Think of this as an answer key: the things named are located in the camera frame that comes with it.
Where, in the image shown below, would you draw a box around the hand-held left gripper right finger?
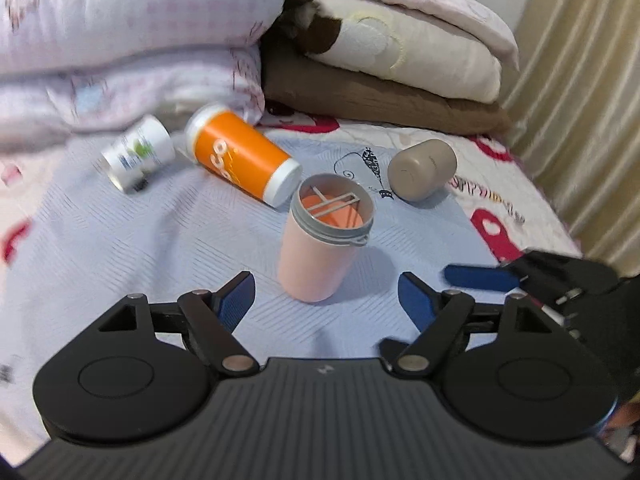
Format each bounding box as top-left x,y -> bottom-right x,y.
378,271 -> 552,377

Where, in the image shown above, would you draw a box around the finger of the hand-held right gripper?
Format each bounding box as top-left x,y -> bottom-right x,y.
444,262 -> 526,295

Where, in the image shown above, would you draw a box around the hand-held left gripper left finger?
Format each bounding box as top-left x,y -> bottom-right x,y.
97,270 -> 262,377

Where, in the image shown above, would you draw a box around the orange cup with white ends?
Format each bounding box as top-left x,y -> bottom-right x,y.
184,103 -> 302,208

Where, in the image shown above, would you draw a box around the pink cup with grey rim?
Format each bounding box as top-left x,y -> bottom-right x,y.
276,173 -> 374,304

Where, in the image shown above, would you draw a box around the beige cup lid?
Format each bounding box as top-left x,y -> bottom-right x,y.
387,139 -> 458,202

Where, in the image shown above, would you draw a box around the printed light blue bed sheet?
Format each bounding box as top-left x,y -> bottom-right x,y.
0,107 -> 583,463

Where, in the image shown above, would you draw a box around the beige curtain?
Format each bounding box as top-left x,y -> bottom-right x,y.
500,0 -> 640,278

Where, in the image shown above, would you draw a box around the small white green-label bottle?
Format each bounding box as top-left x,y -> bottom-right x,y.
100,114 -> 176,195

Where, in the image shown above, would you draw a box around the brown folded blanket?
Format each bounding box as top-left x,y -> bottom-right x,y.
262,35 -> 513,136

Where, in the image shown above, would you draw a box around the cream plush folded blanket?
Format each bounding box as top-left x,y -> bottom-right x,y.
295,0 -> 503,103

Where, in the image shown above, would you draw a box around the pink floral pillows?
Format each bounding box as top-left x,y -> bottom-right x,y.
0,0 -> 293,153

